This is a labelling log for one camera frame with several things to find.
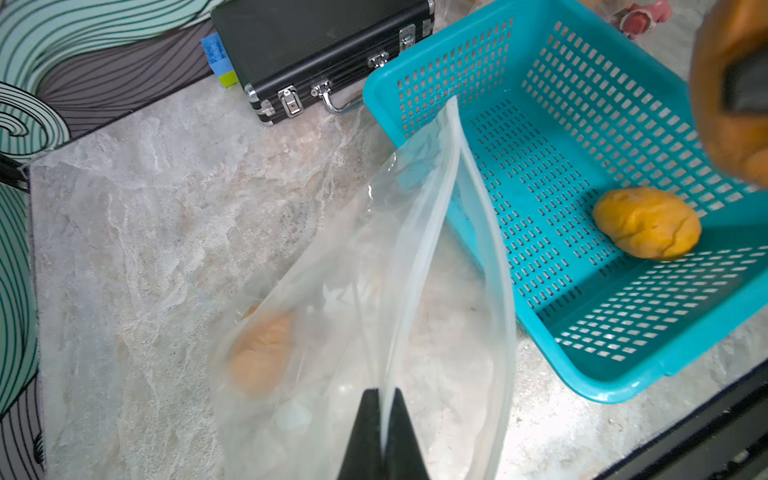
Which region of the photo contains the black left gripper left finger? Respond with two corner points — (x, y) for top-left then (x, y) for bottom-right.
(337, 389), (383, 480)

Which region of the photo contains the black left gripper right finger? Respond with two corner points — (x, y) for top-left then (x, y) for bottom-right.
(384, 388), (430, 480)

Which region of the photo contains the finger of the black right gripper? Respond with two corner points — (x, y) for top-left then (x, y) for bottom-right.
(723, 50), (768, 114)

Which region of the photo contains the black aluminium case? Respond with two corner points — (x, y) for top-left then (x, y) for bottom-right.
(211, 0), (436, 125)

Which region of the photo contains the blue small object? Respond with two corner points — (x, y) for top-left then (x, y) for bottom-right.
(200, 33), (239, 88)

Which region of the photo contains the pink small toy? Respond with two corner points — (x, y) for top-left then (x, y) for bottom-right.
(618, 0), (673, 39)

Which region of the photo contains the teal plastic basket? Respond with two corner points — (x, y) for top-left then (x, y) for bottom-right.
(363, 1), (767, 404)

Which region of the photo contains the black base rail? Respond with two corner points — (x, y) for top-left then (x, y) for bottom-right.
(597, 362), (767, 479)

